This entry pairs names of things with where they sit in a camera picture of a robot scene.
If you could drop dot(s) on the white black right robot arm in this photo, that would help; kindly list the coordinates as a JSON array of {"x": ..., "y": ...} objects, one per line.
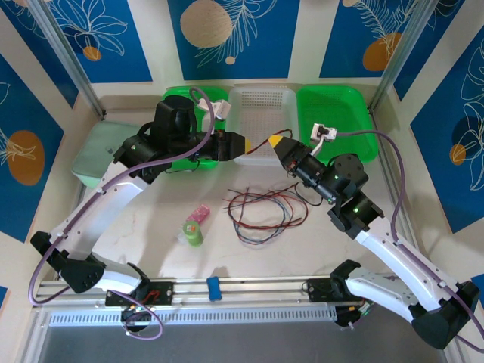
[{"x": 397, "y": 257}]

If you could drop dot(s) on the light green lidded box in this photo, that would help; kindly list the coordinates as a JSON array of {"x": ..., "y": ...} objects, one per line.
[{"x": 94, "y": 151}]

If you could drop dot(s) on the green plastic basket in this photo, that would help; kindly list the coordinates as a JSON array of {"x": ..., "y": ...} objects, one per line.
[
  {"x": 215, "y": 92},
  {"x": 340, "y": 106}
]

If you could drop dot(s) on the blue clamp block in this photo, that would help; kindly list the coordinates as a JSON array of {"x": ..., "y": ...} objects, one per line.
[{"x": 213, "y": 289}]

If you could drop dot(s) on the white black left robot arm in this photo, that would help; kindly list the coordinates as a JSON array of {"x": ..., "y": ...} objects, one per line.
[{"x": 94, "y": 211}]

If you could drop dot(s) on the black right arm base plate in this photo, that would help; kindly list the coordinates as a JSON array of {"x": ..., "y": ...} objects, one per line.
[{"x": 317, "y": 289}]

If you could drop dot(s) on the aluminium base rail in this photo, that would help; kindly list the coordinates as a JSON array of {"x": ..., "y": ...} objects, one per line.
[{"x": 264, "y": 287}]

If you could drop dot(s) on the small pink box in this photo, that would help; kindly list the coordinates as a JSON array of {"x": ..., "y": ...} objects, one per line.
[{"x": 198, "y": 213}]

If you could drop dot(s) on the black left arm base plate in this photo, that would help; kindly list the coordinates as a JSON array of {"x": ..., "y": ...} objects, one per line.
[{"x": 162, "y": 293}]

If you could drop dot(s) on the white perforated plastic basket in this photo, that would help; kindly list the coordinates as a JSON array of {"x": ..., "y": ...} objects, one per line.
[{"x": 261, "y": 113}]

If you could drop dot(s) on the green tape roll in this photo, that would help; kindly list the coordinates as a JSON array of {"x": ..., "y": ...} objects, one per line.
[{"x": 192, "y": 234}]

